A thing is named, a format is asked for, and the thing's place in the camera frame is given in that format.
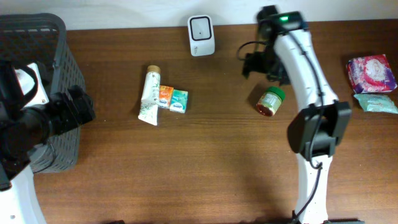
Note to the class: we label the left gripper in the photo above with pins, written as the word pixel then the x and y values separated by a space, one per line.
pixel 71 115

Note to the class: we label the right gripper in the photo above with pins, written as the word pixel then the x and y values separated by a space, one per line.
pixel 249 65

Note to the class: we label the green lid jar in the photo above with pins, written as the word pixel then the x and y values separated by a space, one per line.
pixel 270 101

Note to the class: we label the white bamboo print tube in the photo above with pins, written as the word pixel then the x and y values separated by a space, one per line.
pixel 150 96

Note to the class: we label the teal tissue packet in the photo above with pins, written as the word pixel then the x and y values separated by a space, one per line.
pixel 179 101

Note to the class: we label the orange tissue packet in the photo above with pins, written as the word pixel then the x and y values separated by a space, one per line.
pixel 165 96

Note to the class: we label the red purple snack bag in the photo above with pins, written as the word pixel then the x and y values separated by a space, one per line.
pixel 371 74

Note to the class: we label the mint toilet tissue pack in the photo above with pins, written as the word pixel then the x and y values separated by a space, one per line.
pixel 376 103

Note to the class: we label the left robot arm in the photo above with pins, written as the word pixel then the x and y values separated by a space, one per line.
pixel 26 123

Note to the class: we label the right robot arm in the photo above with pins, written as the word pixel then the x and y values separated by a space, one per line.
pixel 313 135

